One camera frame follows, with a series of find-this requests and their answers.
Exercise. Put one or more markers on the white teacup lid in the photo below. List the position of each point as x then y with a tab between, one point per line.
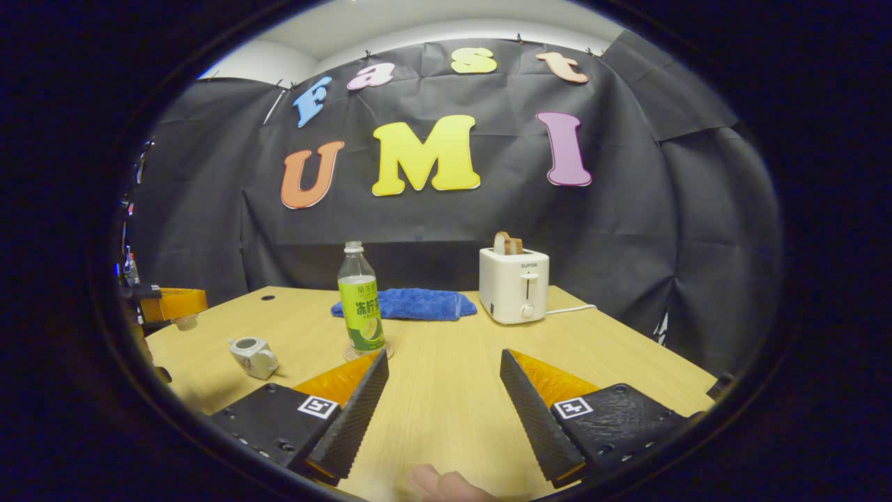
185	323

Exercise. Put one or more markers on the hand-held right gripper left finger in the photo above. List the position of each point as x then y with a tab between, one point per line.
279	424

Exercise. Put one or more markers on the blue towel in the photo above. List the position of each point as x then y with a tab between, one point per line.
425	305

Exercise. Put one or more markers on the bread slice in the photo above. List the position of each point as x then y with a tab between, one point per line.
503	244

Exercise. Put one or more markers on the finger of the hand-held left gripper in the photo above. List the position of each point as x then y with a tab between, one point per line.
143	292

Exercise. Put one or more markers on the round cork coaster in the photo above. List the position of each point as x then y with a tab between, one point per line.
346	353

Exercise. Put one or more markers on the white toaster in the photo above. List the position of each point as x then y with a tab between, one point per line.
512	293

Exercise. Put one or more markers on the green label water bottle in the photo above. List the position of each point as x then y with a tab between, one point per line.
361	314

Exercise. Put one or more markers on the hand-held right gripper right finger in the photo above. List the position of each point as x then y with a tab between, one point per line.
613	424

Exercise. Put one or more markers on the white floral teacup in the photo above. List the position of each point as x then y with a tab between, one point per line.
258	361

